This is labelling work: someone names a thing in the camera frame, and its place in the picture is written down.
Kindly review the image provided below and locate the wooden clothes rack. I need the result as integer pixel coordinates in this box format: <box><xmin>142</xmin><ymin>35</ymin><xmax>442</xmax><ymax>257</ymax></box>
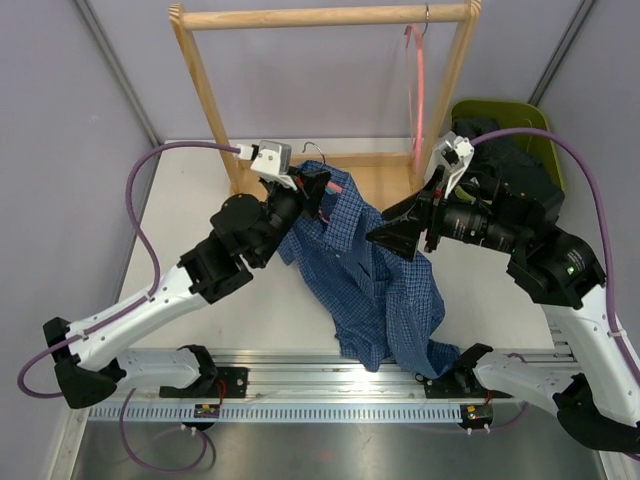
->
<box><xmin>169</xmin><ymin>1</ymin><xmax>481</xmax><ymax>207</ymax></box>

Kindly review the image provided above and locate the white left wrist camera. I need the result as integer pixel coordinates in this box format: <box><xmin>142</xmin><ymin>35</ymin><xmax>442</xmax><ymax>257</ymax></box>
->
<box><xmin>235</xmin><ymin>140</ymin><xmax>298</xmax><ymax>191</ymax></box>

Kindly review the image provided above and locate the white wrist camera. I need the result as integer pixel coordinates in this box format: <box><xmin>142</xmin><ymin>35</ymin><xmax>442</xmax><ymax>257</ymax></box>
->
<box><xmin>424</xmin><ymin>131</ymin><xmax>474</xmax><ymax>199</ymax></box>
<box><xmin>235</xmin><ymin>140</ymin><xmax>298</xmax><ymax>191</ymax></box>

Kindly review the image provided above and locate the pink hanger of black shirt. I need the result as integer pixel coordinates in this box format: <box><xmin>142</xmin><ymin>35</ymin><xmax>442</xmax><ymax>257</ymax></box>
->
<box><xmin>404</xmin><ymin>2</ymin><xmax>430</xmax><ymax>175</ymax></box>

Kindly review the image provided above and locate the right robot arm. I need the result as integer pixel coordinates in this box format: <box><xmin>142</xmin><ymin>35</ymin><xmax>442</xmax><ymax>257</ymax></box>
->
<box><xmin>366</xmin><ymin>167</ymin><xmax>639</xmax><ymax>458</ymax></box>

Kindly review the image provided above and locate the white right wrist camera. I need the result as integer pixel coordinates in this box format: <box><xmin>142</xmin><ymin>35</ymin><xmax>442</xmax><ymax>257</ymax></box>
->
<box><xmin>424</xmin><ymin>131</ymin><xmax>474</xmax><ymax>199</ymax></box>

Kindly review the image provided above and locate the aluminium mounting rail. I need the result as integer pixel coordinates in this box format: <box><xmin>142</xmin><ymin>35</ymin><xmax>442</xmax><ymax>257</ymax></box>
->
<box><xmin>89</xmin><ymin>348</ymin><xmax>584</xmax><ymax>403</ymax></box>

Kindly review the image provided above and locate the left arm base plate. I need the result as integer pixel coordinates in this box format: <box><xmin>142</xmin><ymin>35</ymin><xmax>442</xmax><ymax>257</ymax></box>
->
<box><xmin>159</xmin><ymin>366</ymin><xmax>249</xmax><ymax>399</ymax></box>

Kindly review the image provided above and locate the slotted grey cable duct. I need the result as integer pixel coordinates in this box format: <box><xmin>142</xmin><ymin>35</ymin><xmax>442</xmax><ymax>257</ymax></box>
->
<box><xmin>89</xmin><ymin>402</ymin><xmax>462</xmax><ymax>424</ymax></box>

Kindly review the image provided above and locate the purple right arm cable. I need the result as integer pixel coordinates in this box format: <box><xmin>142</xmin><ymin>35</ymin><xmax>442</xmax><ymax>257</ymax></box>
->
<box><xmin>469</xmin><ymin>127</ymin><xmax>640</xmax><ymax>436</ymax></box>

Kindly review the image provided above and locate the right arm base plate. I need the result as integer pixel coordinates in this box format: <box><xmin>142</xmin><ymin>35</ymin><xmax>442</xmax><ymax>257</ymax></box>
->
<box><xmin>414</xmin><ymin>367</ymin><xmax>510</xmax><ymax>400</ymax></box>

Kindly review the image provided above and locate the green plastic basket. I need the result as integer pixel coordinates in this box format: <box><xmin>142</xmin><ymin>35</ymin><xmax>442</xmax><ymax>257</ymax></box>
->
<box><xmin>449</xmin><ymin>99</ymin><xmax>567</xmax><ymax>194</ymax></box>

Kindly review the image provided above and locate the black pinstriped shirt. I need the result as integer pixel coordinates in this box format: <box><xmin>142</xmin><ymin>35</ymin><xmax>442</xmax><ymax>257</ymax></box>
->
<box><xmin>451</xmin><ymin>117</ymin><xmax>544</xmax><ymax>202</ymax></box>

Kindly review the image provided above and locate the pink hanger of blue shirt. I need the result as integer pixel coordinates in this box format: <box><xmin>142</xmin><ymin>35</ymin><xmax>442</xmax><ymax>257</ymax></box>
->
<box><xmin>302</xmin><ymin>141</ymin><xmax>343</xmax><ymax>224</ymax></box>

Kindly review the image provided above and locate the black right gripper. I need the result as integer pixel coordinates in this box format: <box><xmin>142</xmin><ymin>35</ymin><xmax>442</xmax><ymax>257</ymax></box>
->
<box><xmin>367</xmin><ymin>165</ymin><xmax>529</xmax><ymax>262</ymax></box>

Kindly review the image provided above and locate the blue checkered shirt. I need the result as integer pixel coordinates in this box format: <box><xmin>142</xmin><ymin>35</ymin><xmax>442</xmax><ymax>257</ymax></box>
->
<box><xmin>278</xmin><ymin>167</ymin><xmax>460</xmax><ymax>378</ymax></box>

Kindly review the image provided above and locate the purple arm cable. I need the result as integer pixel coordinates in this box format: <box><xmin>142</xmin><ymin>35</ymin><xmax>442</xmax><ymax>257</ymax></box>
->
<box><xmin>469</xmin><ymin>127</ymin><xmax>640</xmax><ymax>436</ymax></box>
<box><xmin>17</xmin><ymin>140</ymin><xmax>246</xmax><ymax>472</ymax></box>

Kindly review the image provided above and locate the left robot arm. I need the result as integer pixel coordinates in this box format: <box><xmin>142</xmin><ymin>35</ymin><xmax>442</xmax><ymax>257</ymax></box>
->
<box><xmin>43</xmin><ymin>167</ymin><xmax>330</xmax><ymax>409</ymax></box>

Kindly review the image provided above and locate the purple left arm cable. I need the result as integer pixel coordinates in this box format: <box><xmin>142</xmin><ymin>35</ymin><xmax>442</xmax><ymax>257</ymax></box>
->
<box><xmin>17</xmin><ymin>140</ymin><xmax>246</xmax><ymax>472</ymax></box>

